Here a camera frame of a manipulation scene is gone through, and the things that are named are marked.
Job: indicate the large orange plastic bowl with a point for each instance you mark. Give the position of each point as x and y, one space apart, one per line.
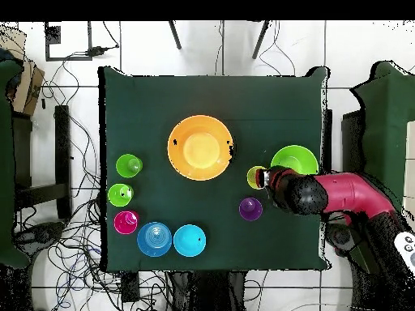
201 149

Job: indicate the yellow plastic cup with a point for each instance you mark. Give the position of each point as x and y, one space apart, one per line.
251 178

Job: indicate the green plastic bowl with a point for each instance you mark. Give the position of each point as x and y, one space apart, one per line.
295 158

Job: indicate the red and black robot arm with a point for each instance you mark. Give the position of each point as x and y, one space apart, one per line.
350 194

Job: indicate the purple plastic cup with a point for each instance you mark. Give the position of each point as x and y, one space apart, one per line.
250 210

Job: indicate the ribbed cyan plastic bowl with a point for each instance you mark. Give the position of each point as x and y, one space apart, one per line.
188 241

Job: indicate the dark green table cloth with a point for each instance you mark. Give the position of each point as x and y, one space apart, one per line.
194 97

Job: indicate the green plastic cup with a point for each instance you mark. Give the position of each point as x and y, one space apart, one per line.
124 167
116 196

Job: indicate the translucent blue plastic bowl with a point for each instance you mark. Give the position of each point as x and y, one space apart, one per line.
154 241

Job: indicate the red plastic cup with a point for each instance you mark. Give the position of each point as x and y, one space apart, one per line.
123 223

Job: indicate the black power strip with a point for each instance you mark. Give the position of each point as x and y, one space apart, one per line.
129 286

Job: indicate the black tripod leg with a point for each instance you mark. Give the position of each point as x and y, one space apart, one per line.
261 39
175 35

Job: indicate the black power adapter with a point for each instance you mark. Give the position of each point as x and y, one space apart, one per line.
97 50

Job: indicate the black stand base with knob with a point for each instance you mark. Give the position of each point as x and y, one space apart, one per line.
39 235

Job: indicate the green-clothed side table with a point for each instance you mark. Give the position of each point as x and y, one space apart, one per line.
385 129
6 162

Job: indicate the brown cardboard box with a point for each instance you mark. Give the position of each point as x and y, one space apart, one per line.
26 87

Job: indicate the white boxes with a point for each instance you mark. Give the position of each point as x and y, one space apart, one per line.
410 162

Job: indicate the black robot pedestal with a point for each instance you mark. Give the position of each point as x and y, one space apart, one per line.
207 291

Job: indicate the black bench frame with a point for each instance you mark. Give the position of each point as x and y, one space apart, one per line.
61 162

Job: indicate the black square floor frame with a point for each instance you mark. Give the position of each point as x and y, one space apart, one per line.
52 35

